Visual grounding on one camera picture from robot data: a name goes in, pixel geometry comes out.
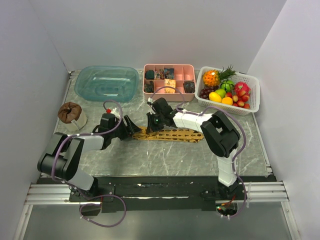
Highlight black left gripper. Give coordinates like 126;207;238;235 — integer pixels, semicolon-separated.
109;115;142;140

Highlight yellow beetle print tie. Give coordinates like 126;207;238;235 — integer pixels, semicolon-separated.
132;126;204;143

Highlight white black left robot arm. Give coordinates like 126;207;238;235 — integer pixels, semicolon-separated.
37;113;141;201

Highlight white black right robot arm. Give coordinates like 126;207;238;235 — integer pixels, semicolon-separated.
146;97;241;200

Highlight black rolled tie left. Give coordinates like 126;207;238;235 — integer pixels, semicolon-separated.
143;80;155;93

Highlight yellow rolled tie in box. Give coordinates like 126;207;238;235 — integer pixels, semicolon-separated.
164;78;176;94

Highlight pink divided organizer box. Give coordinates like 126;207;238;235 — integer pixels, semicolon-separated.
142;63;196;102

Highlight multicolour patterned rolled tie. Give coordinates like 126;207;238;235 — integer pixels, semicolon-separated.
154;69;165;80

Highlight dark green rolled tie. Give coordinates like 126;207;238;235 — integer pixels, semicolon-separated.
144;69;155;80

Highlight dark rolled tie right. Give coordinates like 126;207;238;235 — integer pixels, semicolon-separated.
183;80;196;94

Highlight teal transparent plastic tub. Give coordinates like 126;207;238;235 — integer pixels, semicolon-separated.
74;66;139;103

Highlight blue patterned rolled tie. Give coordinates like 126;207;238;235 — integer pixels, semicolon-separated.
164;67;175;80

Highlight purple toy grapes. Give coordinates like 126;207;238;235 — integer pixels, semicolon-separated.
199;86;219;100

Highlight brown white rolled cloth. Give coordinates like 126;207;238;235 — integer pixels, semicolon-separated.
57;101;88;132

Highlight yellow toy mango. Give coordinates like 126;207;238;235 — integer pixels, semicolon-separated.
208;92;222;103

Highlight lime green toy fruit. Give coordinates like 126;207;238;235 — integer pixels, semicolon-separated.
215;88;227;99

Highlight orange toy pineapple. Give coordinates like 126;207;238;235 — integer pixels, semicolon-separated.
202;65;236;87

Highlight orange toy fruit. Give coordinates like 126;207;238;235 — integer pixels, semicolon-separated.
221;97;233;106

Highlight pink toy dragon fruit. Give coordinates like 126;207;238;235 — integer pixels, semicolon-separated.
234;81;251;97

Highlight white plastic fruit basket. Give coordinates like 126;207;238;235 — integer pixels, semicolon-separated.
195;66;260;116

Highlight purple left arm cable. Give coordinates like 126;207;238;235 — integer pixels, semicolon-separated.
51;99;127;228

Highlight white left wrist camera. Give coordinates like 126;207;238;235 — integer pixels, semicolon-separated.
106;107;121;119

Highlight black aluminium mounting rail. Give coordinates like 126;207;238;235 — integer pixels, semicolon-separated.
25;175;289;213

